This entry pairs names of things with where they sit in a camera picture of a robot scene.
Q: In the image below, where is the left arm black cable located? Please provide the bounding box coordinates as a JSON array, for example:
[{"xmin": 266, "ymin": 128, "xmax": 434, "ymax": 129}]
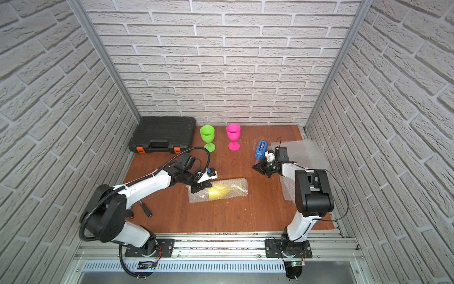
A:
[{"xmin": 79, "ymin": 146, "xmax": 212, "ymax": 278}]

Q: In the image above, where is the bubble wrap sheet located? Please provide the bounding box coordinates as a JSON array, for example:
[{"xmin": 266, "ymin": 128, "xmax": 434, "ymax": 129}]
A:
[
  {"xmin": 186, "ymin": 178, "xmax": 248, "ymax": 203},
  {"xmin": 279, "ymin": 139, "xmax": 332, "ymax": 203}
]

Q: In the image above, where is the yellow plastic wine glass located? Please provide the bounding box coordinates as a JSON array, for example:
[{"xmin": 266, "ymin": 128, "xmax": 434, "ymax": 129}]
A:
[{"xmin": 208, "ymin": 184, "xmax": 243, "ymax": 200}]

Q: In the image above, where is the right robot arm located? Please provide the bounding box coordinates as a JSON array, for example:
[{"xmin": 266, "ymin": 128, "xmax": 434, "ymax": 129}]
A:
[{"xmin": 253, "ymin": 159, "xmax": 335, "ymax": 243}]

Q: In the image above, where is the aluminium mounting rail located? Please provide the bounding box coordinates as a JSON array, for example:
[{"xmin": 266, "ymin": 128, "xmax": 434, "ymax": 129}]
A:
[{"xmin": 69, "ymin": 230, "xmax": 367, "ymax": 277}]

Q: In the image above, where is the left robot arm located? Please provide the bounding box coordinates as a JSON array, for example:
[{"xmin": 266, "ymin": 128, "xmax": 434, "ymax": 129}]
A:
[{"xmin": 79, "ymin": 166, "xmax": 218, "ymax": 248}]

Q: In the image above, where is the green plastic wine glass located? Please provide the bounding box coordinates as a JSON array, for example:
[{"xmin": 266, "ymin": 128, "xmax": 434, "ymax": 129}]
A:
[{"xmin": 200, "ymin": 125, "xmax": 216, "ymax": 153}]

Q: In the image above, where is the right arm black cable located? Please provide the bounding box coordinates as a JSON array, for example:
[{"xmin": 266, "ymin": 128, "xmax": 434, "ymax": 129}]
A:
[{"xmin": 275, "ymin": 137, "xmax": 350, "ymax": 221}]

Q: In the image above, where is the blue tape dispenser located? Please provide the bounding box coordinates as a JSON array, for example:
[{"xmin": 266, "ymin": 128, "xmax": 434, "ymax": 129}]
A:
[{"xmin": 255, "ymin": 140, "xmax": 268, "ymax": 160}]

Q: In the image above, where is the black handled screwdriver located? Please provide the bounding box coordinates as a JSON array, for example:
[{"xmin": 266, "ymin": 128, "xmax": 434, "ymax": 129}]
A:
[{"xmin": 139, "ymin": 200, "xmax": 153, "ymax": 218}]

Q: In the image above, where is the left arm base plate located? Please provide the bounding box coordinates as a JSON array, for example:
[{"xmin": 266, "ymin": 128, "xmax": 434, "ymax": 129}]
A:
[{"xmin": 125, "ymin": 238, "xmax": 176, "ymax": 258}]

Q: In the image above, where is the pink plastic wine glass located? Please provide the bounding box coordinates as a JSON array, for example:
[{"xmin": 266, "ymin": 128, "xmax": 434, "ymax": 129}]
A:
[{"xmin": 226, "ymin": 123, "xmax": 241, "ymax": 151}]

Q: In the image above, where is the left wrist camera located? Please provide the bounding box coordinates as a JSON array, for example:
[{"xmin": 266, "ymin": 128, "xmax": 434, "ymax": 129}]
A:
[{"xmin": 196, "ymin": 168, "xmax": 218, "ymax": 183}]

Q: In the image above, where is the black plastic tool case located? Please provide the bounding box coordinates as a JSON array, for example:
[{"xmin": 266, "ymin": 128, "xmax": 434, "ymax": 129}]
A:
[{"xmin": 128, "ymin": 116, "xmax": 196, "ymax": 154}]

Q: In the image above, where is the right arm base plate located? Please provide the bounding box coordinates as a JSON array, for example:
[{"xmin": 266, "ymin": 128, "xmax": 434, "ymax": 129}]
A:
[{"xmin": 264, "ymin": 237, "xmax": 313, "ymax": 259}]

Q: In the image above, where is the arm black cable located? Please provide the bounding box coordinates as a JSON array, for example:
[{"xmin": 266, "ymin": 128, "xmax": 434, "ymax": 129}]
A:
[
  {"xmin": 275, "ymin": 137, "xmax": 350, "ymax": 221},
  {"xmin": 79, "ymin": 146, "xmax": 212, "ymax": 278}
]

